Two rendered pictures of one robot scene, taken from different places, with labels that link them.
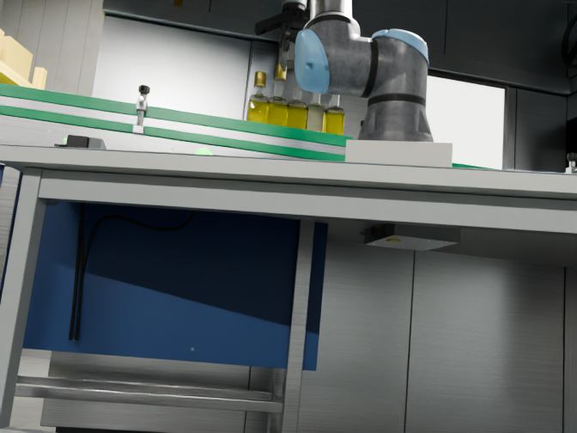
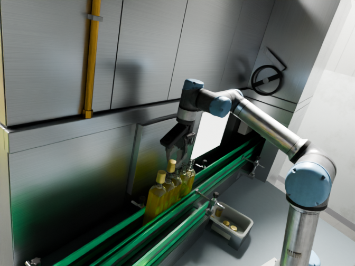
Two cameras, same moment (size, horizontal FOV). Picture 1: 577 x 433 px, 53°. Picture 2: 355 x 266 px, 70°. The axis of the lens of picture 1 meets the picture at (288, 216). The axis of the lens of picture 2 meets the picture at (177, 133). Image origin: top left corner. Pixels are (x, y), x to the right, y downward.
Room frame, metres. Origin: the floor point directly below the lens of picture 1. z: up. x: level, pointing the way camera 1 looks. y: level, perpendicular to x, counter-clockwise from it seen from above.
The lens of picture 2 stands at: (1.04, 0.77, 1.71)
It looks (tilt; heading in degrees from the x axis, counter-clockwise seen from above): 22 degrees down; 311
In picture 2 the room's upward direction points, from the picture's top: 13 degrees clockwise
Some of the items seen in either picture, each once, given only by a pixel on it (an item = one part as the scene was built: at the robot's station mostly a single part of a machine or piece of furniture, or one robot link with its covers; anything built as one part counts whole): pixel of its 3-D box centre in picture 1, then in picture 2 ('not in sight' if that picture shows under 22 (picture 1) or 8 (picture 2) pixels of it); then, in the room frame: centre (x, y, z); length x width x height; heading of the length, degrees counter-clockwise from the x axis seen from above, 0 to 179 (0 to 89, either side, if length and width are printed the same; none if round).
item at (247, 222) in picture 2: not in sight; (227, 223); (1.49, -0.32, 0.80); 0.22 x 0.17 x 0.09; 10
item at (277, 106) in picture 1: (274, 132); (163, 201); (1.64, 0.06, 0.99); 0.06 x 0.06 x 0.21; 10
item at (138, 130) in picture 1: (141, 107); not in sight; (1.41, 0.40, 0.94); 0.07 x 0.04 x 0.13; 10
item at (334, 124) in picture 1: (331, 141); (184, 186); (1.67, -0.11, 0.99); 0.06 x 0.06 x 0.21; 9
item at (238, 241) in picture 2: not in sight; (222, 221); (1.51, -0.31, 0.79); 0.27 x 0.17 x 0.08; 10
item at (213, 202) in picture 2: not in sight; (208, 200); (1.56, -0.19, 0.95); 0.17 x 0.03 x 0.12; 10
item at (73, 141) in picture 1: (84, 156); not in sight; (1.37, 0.50, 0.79); 0.08 x 0.08 x 0.08; 10
